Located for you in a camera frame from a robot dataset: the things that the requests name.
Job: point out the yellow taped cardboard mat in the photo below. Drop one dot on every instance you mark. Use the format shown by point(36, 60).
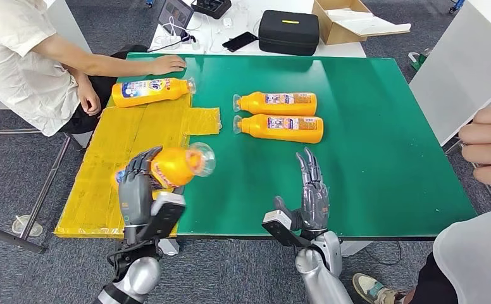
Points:
point(103, 138)

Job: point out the white table foot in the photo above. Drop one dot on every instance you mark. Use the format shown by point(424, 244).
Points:
point(356, 249)
point(171, 248)

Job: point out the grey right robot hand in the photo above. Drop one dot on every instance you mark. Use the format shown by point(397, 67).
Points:
point(314, 205)

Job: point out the white table with metal legs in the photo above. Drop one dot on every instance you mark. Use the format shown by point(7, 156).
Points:
point(459, 63)

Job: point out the person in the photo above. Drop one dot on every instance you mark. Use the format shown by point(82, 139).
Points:
point(476, 260)
point(10, 63)

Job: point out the white desk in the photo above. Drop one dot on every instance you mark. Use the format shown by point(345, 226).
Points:
point(245, 14)

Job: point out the black smartphone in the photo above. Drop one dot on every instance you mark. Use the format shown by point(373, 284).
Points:
point(240, 42)

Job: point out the white flat sheet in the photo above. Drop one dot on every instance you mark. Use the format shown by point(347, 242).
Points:
point(367, 25)

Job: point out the person's left forearm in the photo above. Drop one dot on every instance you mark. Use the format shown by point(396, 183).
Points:
point(119, 66)

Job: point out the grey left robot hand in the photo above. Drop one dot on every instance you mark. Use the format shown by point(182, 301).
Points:
point(135, 197)

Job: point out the black plug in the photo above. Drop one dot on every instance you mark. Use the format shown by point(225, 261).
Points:
point(189, 38)

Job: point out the open cardboard box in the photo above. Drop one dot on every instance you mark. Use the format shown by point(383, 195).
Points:
point(346, 38)

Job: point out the dark tablet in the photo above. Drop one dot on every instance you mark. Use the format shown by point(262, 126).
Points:
point(177, 12)

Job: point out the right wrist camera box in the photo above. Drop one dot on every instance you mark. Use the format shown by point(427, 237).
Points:
point(281, 228)

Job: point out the white adapter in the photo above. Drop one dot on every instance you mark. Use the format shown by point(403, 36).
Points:
point(228, 22)

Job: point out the clear plastic cup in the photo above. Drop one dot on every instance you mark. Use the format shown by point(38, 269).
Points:
point(27, 226)

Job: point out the person's right forearm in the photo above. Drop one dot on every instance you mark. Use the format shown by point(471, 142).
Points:
point(80, 75)

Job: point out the green and white object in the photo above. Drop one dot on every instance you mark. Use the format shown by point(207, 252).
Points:
point(420, 61)

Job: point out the black tray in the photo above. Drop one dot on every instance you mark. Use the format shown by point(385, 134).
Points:
point(211, 7)

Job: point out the orange detergent bottle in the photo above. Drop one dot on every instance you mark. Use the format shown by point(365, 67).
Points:
point(262, 104)
point(174, 168)
point(145, 94)
point(262, 128)

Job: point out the pale sneaker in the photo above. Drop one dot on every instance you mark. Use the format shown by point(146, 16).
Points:
point(373, 289)

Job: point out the black zip case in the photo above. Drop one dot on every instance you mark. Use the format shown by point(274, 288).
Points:
point(289, 33)

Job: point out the white bench with metal frame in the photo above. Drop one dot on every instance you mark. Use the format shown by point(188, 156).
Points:
point(67, 25)

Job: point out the person's right hand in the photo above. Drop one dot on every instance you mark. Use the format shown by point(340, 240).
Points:
point(89, 98)
point(488, 147)

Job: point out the blue caster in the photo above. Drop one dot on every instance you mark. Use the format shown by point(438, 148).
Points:
point(150, 3)
point(458, 6)

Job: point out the person's left hand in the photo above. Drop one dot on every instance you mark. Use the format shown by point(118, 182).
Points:
point(168, 65)

